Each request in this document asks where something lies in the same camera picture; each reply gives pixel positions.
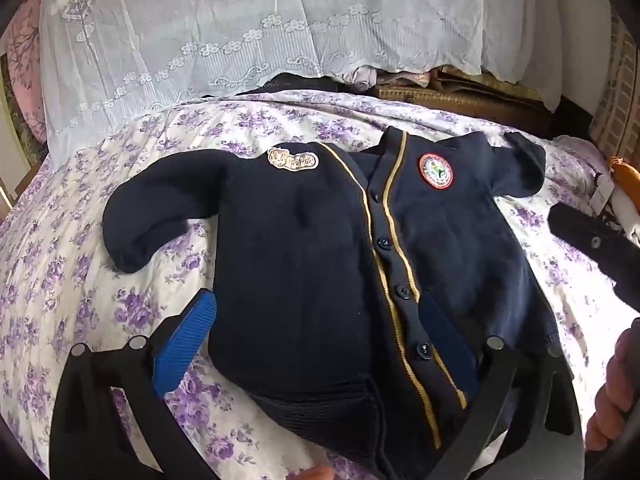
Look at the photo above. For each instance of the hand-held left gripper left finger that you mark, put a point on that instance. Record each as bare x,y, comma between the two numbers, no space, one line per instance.
187,340

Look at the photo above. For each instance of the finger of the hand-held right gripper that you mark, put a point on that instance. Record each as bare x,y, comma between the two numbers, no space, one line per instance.
590,242

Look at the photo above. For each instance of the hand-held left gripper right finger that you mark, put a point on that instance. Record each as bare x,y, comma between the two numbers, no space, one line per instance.
452,340

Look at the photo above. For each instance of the navy knit cardigan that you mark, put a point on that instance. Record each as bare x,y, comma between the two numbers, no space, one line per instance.
300,260

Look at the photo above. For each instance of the folded pale clothes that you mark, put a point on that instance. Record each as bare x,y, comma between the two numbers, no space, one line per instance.
385,77

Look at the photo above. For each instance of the person's right hand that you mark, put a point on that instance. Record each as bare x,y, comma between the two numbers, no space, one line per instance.
612,390

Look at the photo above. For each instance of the white cloth with tag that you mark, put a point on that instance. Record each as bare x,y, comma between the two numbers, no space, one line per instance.
615,205

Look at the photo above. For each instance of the orange cloth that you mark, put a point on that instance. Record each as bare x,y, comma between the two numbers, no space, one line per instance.
625,175

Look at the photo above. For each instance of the purple floral bed sheet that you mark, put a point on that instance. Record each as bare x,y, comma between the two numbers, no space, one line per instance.
75,260

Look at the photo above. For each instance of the brick patterned cushion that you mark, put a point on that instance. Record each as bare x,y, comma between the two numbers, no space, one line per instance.
620,100

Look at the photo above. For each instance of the brown woven mat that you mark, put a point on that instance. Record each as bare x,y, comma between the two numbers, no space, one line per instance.
465,102

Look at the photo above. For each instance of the green patterned panel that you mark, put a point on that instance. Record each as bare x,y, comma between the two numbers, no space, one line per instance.
17,125

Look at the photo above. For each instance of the dark cloth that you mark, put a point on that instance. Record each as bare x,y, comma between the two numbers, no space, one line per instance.
300,82

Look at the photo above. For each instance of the pink floral cloth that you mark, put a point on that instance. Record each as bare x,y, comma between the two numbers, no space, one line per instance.
25,60

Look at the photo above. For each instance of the white lace curtain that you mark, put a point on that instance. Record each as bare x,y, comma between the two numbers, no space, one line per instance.
250,20

